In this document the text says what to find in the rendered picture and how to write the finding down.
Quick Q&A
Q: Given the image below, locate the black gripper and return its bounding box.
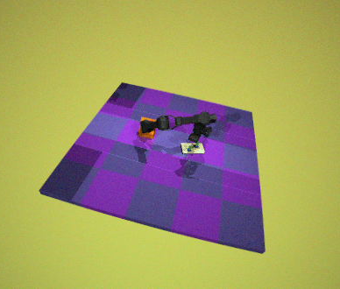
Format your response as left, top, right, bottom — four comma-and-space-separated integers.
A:
188, 124, 204, 143

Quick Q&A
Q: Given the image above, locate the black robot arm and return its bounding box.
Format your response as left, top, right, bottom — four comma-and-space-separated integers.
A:
140, 111, 217, 137

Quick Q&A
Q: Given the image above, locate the pale yellow circuit board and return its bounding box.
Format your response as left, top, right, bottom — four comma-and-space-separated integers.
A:
181, 141, 205, 154

